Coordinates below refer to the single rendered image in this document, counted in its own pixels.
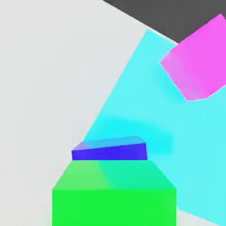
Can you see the small green cube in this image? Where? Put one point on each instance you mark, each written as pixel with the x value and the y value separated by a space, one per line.
pixel 113 203

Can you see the small blue cube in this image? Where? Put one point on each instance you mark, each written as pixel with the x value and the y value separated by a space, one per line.
pixel 109 152

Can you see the small magenta cube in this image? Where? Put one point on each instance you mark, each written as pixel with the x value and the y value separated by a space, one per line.
pixel 197 67

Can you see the large cyan box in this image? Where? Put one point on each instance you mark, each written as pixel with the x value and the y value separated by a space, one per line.
pixel 176 141

